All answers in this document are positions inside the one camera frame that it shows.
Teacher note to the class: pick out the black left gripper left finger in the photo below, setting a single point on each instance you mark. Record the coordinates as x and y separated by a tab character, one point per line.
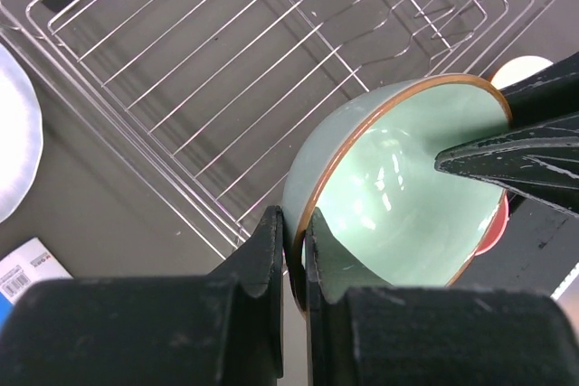
222	328

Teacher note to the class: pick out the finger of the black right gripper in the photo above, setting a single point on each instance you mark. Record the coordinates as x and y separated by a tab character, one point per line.
549	93

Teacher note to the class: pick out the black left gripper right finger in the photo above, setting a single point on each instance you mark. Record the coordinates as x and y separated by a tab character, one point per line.
432	336

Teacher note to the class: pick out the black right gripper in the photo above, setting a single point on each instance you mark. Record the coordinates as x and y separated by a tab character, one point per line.
540	245

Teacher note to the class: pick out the white orange bowl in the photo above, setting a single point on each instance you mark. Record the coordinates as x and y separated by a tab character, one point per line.
518	69

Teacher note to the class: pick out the mint green ceramic bowl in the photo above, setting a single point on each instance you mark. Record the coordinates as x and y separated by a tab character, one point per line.
368	167

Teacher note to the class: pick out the white fluted plate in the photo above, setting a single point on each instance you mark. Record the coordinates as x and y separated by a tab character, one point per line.
21	134

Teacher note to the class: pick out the pink plastic cup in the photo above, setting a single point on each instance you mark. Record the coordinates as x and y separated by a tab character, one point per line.
496	228

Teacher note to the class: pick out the blue white headphone box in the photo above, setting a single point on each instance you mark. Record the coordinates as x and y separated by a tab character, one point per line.
25	266

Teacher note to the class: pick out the chrome wire dish rack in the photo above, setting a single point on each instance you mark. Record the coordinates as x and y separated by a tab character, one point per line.
170	125

